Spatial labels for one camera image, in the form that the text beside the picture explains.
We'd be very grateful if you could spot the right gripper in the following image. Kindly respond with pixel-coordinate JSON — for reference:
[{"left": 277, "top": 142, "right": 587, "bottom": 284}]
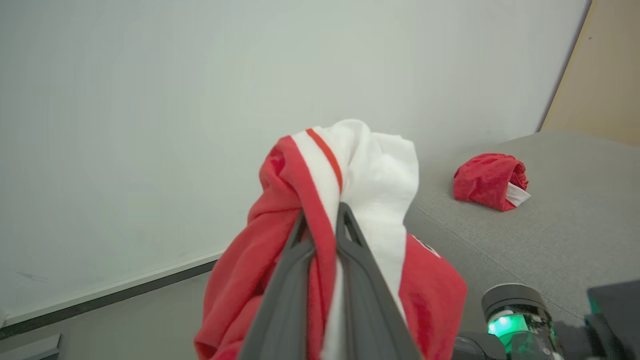
[{"left": 452, "top": 283, "right": 588, "bottom": 360}]

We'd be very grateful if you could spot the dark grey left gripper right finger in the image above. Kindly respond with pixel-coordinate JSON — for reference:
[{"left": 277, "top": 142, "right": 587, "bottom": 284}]
[{"left": 335, "top": 201, "right": 424, "bottom": 360}]

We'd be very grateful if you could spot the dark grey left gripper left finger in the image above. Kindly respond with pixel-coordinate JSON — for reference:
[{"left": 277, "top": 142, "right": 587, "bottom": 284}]
[{"left": 239, "top": 210, "right": 317, "bottom": 360}]

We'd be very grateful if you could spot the plain red garment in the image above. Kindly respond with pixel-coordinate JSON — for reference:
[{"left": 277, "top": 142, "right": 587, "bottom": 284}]
[{"left": 452, "top": 153, "right": 532, "bottom": 212}]

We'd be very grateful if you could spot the red and white striped garment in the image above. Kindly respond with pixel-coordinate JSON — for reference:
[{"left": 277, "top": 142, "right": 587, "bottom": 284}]
[{"left": 194, "top": 119, "right": 468, "bottom": 360}]

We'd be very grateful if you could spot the grey fabric sofa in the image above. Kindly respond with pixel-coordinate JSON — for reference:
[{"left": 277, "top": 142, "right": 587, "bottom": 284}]
[{"left": 404, "top": 131, "right": 640, "bottom": 346}]

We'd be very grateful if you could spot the black skirting strip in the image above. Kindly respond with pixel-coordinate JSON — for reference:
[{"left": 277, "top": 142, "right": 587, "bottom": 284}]
[{"left": 0, "top": 260, "right": 218, "bottom": 341}]

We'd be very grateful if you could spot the white wall panel trim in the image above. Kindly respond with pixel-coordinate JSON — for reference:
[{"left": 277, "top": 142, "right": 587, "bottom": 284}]
[{"left": 0, "top": 250, "right": 223, "bottom": 326}]

